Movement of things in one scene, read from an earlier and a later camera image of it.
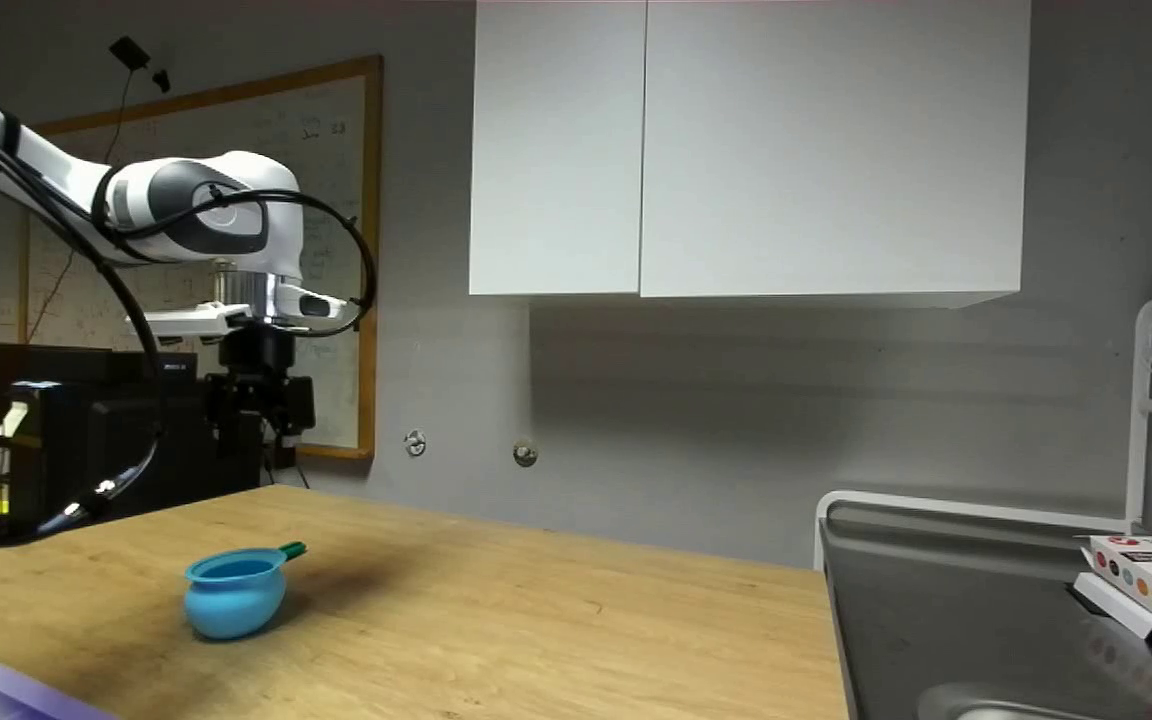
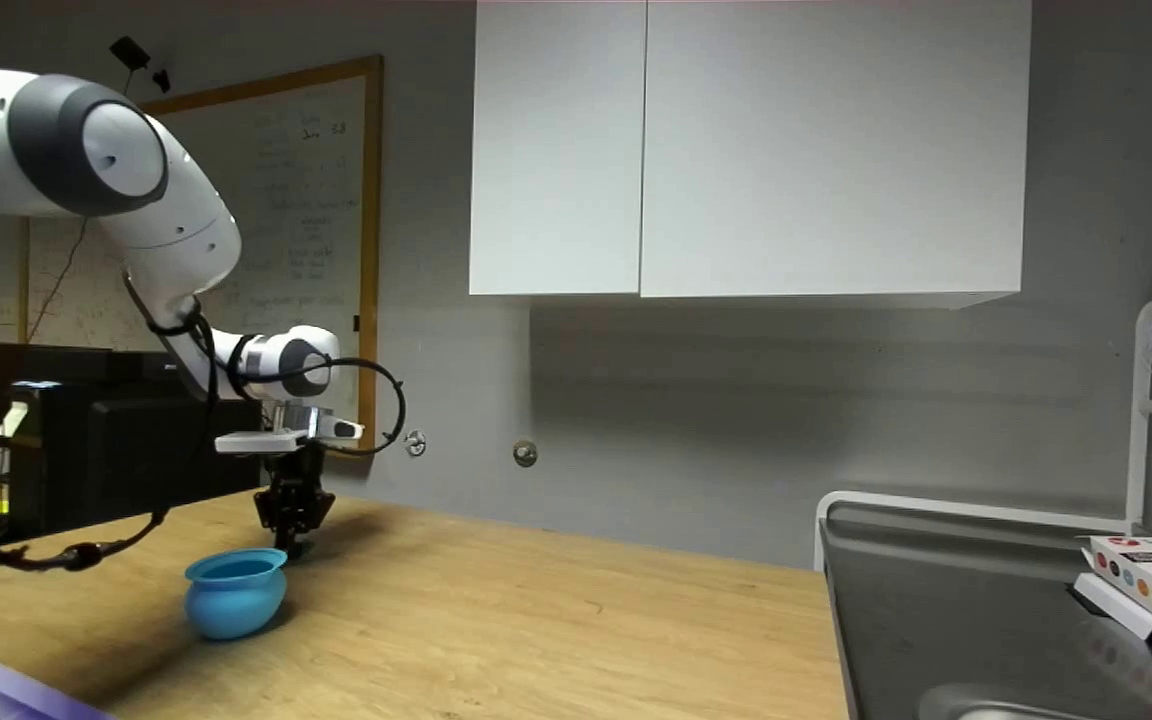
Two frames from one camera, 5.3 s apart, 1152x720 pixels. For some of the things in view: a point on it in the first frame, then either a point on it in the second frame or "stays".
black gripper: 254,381 → 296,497
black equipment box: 105,429 stays
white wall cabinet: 708,150 stays
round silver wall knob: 525,456 stays
